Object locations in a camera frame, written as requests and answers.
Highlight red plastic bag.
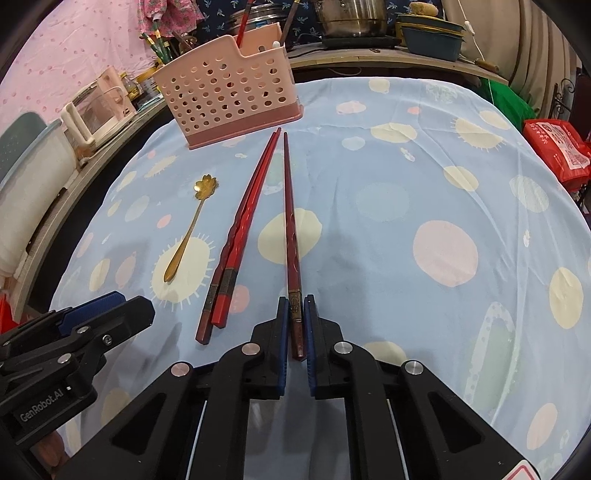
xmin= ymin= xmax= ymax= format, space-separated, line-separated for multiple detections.
xmin=523 ymin=117 xmax=591 ymax=195

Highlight green chopstick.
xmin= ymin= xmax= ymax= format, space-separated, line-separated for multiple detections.
xmin=142 ymin=31 xmax=162 ymax=63
xmin=152 ymin=28 xmax=171 ymax=64

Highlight black metal chair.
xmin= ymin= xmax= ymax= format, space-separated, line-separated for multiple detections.
xmin=551 ymin=78 xmax=591 ymax=139

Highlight green bag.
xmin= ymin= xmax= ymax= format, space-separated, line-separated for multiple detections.
xmin=480 ymin=76 xmax=536 ymax=134

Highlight steel rice cooker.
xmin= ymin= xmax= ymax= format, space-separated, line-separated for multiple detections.
xmin=228 ymin=4 xmax=296 ymax=49

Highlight red black chopstick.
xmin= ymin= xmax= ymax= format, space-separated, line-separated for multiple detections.
xmin=211 ymin=127 xmax=282 ymax=329
xmin=195 ymin=128 xmax=281 ymax=346

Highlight pink hanging garment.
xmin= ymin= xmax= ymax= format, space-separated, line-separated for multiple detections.
xmin=139 ymin=0 xmax=206 ymax=35

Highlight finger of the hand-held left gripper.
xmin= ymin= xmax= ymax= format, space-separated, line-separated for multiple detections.
xmin=0 ymin=296 xmax=156 ymax=398
xmin=0 ymin=291 xmax=127 ymax=364

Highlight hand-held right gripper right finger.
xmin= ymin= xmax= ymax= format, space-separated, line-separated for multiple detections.
xmin=304 ymin=295 xmax=527 ymax=480

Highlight brown chopstick with gold band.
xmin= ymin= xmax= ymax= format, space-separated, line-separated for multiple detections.
xmin=279 ymin=0 xmax=298 ymax=47

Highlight black induction cooker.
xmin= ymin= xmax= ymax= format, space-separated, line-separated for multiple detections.
xmin=321 ymin=36 xmax=402 ymax=51

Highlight blue floral cloth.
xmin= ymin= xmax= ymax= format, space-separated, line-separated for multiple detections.
xmin=198 ymin=0 xmax=324 ymax=47

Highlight pink perforated utensil holder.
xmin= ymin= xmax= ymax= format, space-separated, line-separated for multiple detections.
xmin=152 ymin=21 xmax=304 ymax=151

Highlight dark red chopstick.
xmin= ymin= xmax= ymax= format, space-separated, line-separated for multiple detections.
xmin=283 ymin=131 xmax=307 ymax=362

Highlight gold flower spoon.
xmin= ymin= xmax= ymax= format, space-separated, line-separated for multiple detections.
xmin=164 ymin=173 xmax=221 ymax=283

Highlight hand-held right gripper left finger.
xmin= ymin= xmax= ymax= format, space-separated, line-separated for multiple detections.
xmin=76 ymin=295 xmax=291 ymax=480

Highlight beige curtain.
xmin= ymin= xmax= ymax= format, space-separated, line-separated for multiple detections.
xmin=438 ymin=0 xmax=578 ymax=121

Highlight blue stacked pots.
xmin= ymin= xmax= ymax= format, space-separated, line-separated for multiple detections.
xmin=394 ymin=13 xmax=465 ymax=61

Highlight wooden pan handle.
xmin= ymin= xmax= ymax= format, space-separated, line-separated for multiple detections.
xmin=462 ymin=56 xmax=500 ymax=73

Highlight steel steamer pot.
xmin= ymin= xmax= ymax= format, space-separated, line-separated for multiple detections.
xmin=313 ymin=0 xmax=389 ymax=38

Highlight pink dotted curtain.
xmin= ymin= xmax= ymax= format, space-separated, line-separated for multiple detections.
xmin=0 ymin=0 xmax=153 ymax=153

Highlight white plastic storage tub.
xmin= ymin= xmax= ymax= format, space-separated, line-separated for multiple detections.
xmin=0 ymin=111 xmax=77 ymax=278

